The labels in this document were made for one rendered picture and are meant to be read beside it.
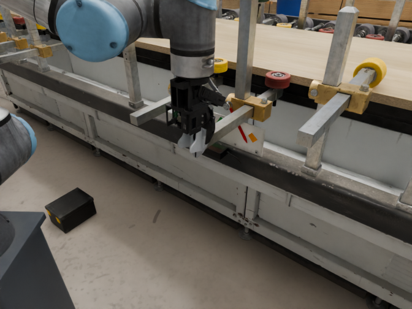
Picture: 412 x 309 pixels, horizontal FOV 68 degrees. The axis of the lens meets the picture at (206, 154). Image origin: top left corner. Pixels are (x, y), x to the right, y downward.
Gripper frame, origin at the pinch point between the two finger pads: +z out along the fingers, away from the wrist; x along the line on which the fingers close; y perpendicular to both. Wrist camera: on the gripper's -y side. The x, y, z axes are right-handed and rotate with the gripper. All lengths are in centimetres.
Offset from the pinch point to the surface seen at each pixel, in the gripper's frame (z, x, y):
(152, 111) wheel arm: -1.4, -23.7, -7.2
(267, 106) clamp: -4.9, 4.7, -25.7
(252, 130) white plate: 3.3, 1.5, -24.4
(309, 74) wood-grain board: -9, 7, -50
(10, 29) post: -7, -153, -24
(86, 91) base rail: 12, -86, -23
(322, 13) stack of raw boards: 35, -176, -597
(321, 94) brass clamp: -13.0, 19.6, -23.9
